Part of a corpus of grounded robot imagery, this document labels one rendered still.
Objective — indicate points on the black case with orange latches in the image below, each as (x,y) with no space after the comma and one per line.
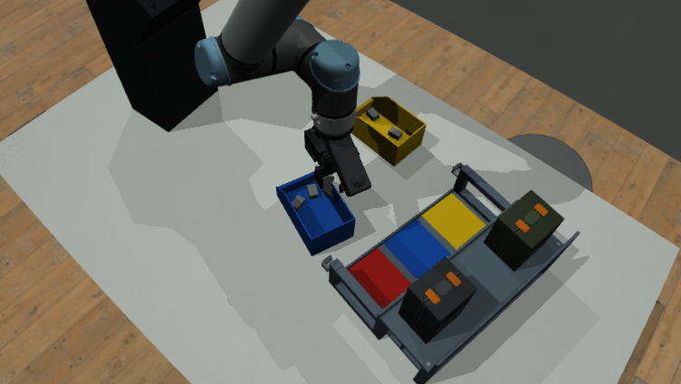
(518,231)
(435,299)

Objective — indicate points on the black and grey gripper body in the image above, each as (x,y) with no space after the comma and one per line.
(315,146)

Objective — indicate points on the blue bin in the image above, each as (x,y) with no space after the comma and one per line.
(321,222)

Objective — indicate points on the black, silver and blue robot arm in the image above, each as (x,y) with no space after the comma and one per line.
(248,48)

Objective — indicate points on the yellow bin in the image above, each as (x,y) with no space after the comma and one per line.
(391,114)

